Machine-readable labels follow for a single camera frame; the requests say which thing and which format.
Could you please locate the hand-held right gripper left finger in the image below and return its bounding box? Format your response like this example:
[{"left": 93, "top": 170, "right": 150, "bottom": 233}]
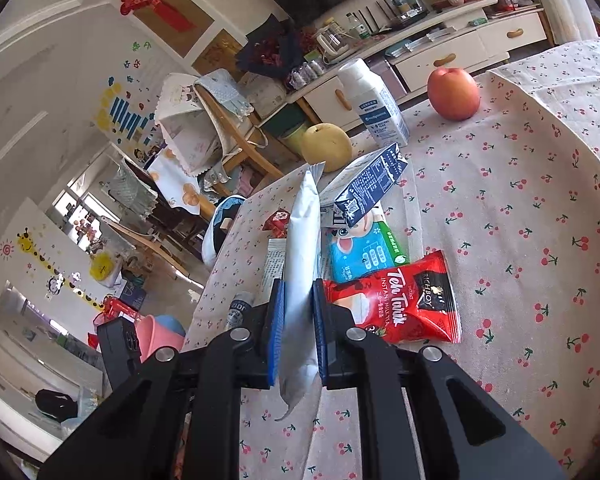
[{"left": 37, "top": 279, "right": 287, "bottom": 480}]

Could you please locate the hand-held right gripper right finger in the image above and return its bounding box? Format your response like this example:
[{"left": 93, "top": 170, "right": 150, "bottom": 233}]
[{"left": 312, "top": 279, "right": 566, "bottom": 480}]

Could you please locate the pink plastic bin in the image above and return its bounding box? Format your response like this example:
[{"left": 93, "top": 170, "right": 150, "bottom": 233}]
[{"left": 134, "top": 314, "right": 186, "bottom": 363}]

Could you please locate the white foil pouch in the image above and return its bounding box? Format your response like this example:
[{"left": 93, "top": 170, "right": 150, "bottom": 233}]
[{"left": 274, "top": 161, "right": 327, "bottom": 422}]

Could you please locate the red candy packet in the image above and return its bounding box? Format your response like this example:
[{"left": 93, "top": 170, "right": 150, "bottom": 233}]
[{"left": 261, "top": 208, "right": 292, "bottom": 238}]

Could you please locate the red printed box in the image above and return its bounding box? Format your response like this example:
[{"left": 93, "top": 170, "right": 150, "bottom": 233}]
[{"left": 87, "top": 295, "right": 141, "bottom": 348}]

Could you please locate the small dark printed tube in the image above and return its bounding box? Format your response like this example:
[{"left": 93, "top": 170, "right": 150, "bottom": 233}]
[{"left": 225, "top": 290, "right": 256, "bottom": 333}]

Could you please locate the blue plastic bin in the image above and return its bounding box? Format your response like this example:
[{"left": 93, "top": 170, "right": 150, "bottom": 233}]
[{"left": 155, "top": 314, "right": 187, "bottom": 338}]

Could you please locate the white stick sachet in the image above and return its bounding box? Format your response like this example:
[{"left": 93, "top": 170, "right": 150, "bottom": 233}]
[{"left": 260, "top": 237, "right": 288, "bottom": 306}]

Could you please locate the blue tissue packet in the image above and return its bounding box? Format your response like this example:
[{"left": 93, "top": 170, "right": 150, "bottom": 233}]
[{"left": 325, "top": 210, "right": 411, "bottom": 283}]

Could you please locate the red tea packet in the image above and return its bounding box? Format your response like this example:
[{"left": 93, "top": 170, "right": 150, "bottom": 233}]
[{"left": 322, "top": 250, "right": 463, "bottom": 346}]

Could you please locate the wooden chair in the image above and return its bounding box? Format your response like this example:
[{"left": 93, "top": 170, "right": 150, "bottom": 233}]
[
  {"left": 100, "top": 157, "right": 191, "bottom": 276},
  {"left": 195, "top": 67, "right": 301, "bottom": 186}
]

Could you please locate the blue white bag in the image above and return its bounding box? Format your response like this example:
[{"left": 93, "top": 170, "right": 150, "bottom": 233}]
[{"left": 200, "top": 195, "right": 246, "bottom": 266}]

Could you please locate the navy milk carton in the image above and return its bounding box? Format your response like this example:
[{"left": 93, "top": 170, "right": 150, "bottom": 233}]
[{"left": 333, "top": 142, "right": 409, "bottom": 228}]

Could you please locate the grey lace cloth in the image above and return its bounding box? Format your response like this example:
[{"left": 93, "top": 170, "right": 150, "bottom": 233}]
[{"left": 102, "top": 165, "right": 158, "bottom": 216}]

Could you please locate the orange print cloth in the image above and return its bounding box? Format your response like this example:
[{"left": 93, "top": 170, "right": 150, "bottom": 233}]
[{"left": 145, "top": 147, "right": 203, "bottom": 216}]

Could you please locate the yellow pear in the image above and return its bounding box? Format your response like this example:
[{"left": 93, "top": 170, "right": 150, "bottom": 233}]
[{"left": 301, "top": 123, "right": 355, "bottom": 173}]

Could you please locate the pale green container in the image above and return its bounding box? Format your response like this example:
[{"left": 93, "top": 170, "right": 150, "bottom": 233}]
[{"left": 277, "top": 122, "right": 311, "bottom": 156}]

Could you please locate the white printed cloth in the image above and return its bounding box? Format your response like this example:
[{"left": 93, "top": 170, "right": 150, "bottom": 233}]
[{"left": 152, "top": 72, "right": 221, "bottom": 178}]

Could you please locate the white milk bottle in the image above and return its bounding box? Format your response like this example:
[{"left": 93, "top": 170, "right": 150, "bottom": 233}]
[{"left": 336, "top": 58, "right": 411, "bottom": 147}]

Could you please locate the cardboard box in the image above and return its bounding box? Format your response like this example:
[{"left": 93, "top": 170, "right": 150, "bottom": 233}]
[{"left": 237, "top": 72, "right": 288, "bottom": 118}]

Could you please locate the pale blue lace cloth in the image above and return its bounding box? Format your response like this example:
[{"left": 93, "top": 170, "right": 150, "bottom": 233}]
[{"left": 194, "top": 67, "right": 255, "bottom": 121}]

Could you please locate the row of small bottles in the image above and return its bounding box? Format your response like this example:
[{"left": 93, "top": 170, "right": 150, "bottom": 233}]
[{"left": 287, "top": 57, "right": 326, "bottom": 88}]

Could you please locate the red apple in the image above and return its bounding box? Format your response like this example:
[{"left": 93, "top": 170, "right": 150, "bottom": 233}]
[{"left": 426, "top": 66, "right": 481, "bottom": 121}]

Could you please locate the dark flower bouquet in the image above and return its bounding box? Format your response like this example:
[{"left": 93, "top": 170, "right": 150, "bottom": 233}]
[{"left": 236, "top": 15, "right": 326, "bottom": 81}]

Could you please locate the glass electric kettle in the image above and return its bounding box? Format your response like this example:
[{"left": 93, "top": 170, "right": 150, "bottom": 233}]
[{"left": 312, "top": 22, "right": 351, "bottom": 63}]

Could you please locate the green label water bottle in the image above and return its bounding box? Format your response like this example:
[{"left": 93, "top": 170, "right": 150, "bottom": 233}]
[{"left": 347, "top": 11, "right": 371, "bottom": 41}]

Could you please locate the white cabinet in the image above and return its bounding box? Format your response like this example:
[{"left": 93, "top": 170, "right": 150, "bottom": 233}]
[{"left": 285, "top": 0, "right": 548, "bottom": 133}]

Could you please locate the giraffe wall sticker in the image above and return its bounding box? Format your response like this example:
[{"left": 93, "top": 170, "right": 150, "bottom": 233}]
[{"left": 0, "top": 227, "right": 106, "bottom": 311}]

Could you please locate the blue yellow wall sticker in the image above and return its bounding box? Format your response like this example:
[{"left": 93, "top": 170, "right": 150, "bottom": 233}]
[{"left": 95, "top": 77, "right": 156, "bottom": 146}]

